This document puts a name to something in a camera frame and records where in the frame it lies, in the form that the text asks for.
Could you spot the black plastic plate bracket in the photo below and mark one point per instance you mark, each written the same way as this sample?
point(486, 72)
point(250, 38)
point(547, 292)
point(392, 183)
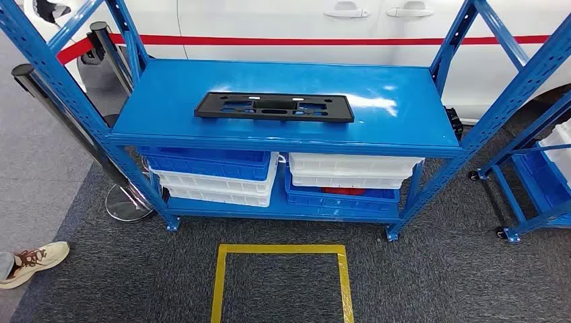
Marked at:
point(209, 107)

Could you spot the red part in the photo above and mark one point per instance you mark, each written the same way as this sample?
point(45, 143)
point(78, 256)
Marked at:
point(343, 191)

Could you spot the blue metal shelf rack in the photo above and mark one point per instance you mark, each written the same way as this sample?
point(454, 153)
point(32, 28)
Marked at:
point(178, 89)

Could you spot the blue plastic crate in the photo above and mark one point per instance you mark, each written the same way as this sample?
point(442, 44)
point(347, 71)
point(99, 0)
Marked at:
point(339, 200)
point(200, 167)

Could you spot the yellow floor tape square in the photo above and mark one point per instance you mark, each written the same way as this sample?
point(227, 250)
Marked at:
point(276, 248)

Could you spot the red barrier belt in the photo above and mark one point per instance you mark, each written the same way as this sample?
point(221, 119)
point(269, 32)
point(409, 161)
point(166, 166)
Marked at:
point(267, 41)

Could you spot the white car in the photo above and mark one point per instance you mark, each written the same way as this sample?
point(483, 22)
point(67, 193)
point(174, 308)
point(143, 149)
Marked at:
point(267, 22)

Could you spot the blue wheeled rack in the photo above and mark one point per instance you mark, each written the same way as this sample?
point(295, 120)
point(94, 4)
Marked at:
point(542, 187)

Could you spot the person's shoe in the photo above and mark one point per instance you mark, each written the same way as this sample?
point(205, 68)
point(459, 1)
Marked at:
point(40, 261)

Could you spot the person's leg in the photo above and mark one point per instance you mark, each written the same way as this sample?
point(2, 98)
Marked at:
point(5, 265)

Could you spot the dark stanchion post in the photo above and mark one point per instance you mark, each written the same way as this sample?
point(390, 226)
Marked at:
point(105, 40)

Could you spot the chrome stanchion post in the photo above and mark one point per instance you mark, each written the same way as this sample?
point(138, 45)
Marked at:
point(27, 78)

